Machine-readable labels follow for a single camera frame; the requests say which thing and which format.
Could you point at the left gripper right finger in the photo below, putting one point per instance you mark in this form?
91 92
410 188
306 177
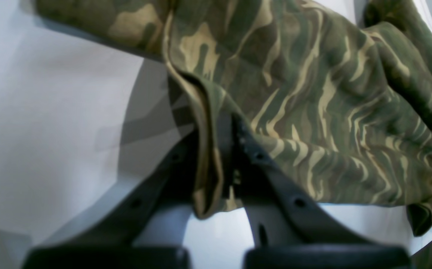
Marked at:
290 230

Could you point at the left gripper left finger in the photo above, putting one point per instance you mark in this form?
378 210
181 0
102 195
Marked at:
145 231

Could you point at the camouflage t-shirt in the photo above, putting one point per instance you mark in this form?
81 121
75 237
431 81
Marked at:
345 111

